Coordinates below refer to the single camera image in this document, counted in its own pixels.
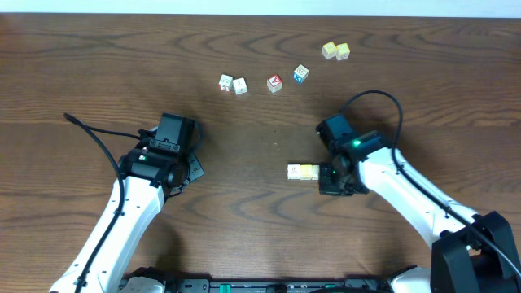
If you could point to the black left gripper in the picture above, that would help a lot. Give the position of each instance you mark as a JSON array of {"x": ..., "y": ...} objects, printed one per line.
[{"x": 194, "y": 169}]

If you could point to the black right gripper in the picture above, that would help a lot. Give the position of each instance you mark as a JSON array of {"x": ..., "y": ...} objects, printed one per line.
[{"x": 327, "y": 185}]

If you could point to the yellow number wooden block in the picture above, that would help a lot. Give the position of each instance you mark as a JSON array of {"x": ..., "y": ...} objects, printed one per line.
[{"x": 306, "y": 172}]

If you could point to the soccer ball wooden block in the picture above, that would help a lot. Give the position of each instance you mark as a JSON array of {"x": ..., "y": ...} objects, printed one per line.
[{"x": 293, "y": 172}]

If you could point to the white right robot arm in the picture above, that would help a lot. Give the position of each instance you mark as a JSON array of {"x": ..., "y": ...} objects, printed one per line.
[{"x": 469, "y": 252}]

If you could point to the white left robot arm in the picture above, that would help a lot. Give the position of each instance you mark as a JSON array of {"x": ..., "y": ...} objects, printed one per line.
[{"x": 148, "y": 179}]

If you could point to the white letter block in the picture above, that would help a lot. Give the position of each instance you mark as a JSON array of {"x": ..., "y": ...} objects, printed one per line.
[{"x": 240, "y": 85}]

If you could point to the blue edged block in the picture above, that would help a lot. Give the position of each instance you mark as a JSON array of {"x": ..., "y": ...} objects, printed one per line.
[{"x": 300, "y": 73}]

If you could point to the red A block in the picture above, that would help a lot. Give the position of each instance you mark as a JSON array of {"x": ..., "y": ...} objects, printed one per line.
[{"x": 274, "y": 83}]

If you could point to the pale yellow block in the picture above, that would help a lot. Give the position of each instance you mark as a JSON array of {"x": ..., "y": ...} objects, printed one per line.
[{"x": 329, "y": 50}]

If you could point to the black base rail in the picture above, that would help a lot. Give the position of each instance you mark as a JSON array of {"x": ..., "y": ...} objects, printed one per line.
[{"x": 285, "y": 286}]

